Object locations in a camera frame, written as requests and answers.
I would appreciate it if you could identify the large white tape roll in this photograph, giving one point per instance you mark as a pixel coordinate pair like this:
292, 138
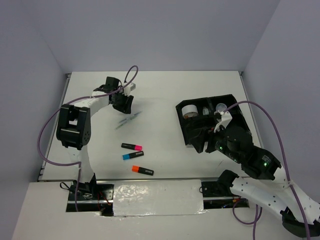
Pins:
189, 111

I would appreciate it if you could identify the black compartment organizer tray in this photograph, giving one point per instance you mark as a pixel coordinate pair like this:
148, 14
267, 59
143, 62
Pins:
208, 121

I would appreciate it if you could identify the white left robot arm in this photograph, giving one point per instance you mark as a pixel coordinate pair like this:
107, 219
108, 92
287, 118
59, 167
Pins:
74, 125

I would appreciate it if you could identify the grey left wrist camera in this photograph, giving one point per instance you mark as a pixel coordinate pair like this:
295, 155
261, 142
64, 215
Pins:
129, 88

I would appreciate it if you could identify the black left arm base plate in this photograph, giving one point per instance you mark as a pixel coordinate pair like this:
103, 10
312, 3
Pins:
103, 192

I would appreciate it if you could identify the blue highlighter marker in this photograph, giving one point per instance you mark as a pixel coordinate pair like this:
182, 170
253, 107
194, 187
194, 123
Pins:
132, 155

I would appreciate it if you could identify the green pen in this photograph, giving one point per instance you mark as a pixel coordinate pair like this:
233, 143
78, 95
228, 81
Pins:
121, 125

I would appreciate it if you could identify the blue pen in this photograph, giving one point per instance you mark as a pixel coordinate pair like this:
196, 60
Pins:
131, 117

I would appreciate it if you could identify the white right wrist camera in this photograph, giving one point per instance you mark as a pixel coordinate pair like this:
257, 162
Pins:
226, 118

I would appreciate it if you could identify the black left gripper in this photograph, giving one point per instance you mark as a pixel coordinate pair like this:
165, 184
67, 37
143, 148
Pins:
126, 107

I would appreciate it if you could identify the orange highlighter marker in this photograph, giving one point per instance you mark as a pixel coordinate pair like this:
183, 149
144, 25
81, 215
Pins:
142, 170

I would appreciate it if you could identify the pink highlighter marker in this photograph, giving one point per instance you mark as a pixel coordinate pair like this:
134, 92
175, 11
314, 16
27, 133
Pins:
131, 146

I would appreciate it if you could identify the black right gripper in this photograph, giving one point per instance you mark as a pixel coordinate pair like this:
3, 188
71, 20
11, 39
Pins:
197, 140

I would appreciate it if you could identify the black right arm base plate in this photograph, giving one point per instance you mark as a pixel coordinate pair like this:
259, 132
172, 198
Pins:
217, 190

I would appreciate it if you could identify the small clear tape roll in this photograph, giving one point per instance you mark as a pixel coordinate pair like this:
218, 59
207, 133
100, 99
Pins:
205, 111

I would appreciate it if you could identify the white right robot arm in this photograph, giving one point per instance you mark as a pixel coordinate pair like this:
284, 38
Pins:
300, 215

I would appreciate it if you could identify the clear paperclip jar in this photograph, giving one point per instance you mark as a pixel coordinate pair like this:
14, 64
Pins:
221, 107

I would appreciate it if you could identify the silver foil sheet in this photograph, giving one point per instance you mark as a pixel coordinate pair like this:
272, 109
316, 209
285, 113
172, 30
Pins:
157, 198

